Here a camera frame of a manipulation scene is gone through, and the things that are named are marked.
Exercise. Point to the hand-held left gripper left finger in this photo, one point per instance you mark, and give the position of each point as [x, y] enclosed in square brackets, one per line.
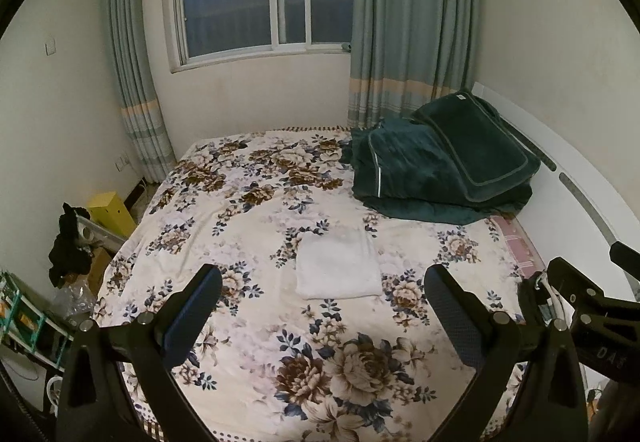
[199, 308]

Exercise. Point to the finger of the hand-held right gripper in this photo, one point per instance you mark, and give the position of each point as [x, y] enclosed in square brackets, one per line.
[625, 256]
[575, 282]

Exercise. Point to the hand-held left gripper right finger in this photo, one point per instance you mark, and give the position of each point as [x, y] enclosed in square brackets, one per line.
[449, 312]

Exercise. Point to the white knit sweater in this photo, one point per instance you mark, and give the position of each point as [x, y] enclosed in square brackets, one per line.
[337, 267]

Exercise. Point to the white cloth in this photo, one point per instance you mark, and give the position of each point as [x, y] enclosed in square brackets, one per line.
[557, 307]

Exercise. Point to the pink checked mattress sheet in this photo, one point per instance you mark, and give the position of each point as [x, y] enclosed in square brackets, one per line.
[520, 247]

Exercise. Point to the cardboard box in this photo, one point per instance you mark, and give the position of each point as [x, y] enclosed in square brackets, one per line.
[99, 269]

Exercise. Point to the white headboard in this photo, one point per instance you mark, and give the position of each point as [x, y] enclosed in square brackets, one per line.
[575, 157]

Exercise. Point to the floral bedsheet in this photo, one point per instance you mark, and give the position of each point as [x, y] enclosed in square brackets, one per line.
[240, 202]

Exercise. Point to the clear plastic bag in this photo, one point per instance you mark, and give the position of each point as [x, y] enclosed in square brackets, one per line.
[75, 302]

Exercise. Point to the yellow box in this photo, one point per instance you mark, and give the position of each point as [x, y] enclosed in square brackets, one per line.
[112, 214]

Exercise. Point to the black garment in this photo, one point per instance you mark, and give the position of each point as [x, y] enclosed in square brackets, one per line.
[67, 247]

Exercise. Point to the dark green blanket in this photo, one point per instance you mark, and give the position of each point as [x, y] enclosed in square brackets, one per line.
[400, 172]

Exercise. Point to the dark green pillow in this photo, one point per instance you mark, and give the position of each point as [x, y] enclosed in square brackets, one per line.
[475, 142]

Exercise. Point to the teal storage rack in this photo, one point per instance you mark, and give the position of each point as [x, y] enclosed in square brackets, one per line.
[25, 322]

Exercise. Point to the narrow grey-green curtain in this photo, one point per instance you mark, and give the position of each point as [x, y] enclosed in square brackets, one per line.
[132, 62]

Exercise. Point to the wide grey-green curtain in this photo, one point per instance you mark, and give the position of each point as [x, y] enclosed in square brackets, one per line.
[405, 22]

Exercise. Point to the grey metal frame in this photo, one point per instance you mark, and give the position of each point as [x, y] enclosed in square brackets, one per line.
[102, 233]

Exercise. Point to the wall outlet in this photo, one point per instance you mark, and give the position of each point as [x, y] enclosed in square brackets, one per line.
[122, 163]

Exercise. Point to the wall switch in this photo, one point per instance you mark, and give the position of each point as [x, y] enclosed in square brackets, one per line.
[50, 47]

